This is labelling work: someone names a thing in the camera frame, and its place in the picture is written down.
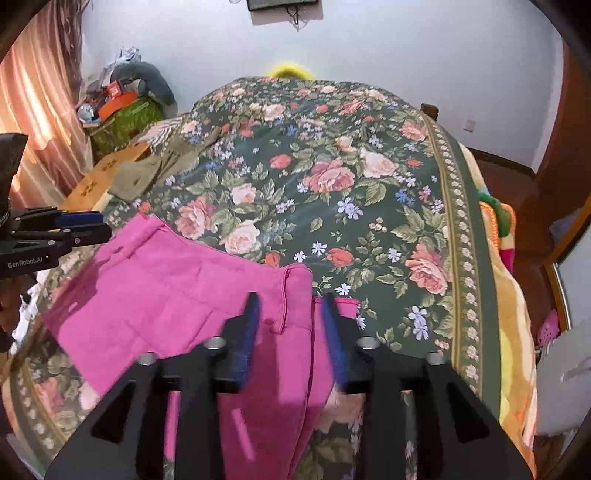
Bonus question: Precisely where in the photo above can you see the floral green bedspread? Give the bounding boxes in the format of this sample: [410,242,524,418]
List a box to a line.
[0,75,505,480]

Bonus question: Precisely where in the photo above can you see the grey plush pillow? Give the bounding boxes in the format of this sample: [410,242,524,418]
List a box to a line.
[110,61,175,106]

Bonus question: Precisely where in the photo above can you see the pink slipper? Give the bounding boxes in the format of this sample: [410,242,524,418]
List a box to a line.
[537,309,561,348]

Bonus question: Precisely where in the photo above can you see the green storage box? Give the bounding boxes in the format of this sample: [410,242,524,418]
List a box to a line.
[87,97,164,163]

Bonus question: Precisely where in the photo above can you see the wooden bedpost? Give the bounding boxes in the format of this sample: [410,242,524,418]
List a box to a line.
[421,103,439,121]

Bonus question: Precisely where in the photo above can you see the pink striped curtain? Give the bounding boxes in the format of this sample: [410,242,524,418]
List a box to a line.
[1,1,93,208]

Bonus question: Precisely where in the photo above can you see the orange yellow blanket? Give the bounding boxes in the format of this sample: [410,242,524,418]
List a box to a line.
[461,146,538,475]

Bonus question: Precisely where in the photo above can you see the wooden door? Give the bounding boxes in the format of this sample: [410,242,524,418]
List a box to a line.
[536,46,590,216]

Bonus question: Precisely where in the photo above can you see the orange box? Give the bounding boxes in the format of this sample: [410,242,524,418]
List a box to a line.
[98,91,138,121]

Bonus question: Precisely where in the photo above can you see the wall socket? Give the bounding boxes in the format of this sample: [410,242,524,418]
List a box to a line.
[464,119,476,133]

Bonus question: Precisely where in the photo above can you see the striped blanket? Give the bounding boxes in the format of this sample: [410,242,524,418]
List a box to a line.
[129,115,184,150]

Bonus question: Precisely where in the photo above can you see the yellow bed footboard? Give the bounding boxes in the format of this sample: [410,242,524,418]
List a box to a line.
[267,62,315,81]

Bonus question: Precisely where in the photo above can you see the small wall monitor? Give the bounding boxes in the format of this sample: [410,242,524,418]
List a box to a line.
[246,0,318,12]

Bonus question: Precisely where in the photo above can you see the olive green folded pants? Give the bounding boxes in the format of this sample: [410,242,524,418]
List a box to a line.
[108,127,221,203]

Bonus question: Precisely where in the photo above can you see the pink pants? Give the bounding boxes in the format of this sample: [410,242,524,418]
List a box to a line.
[43,214,333,479]

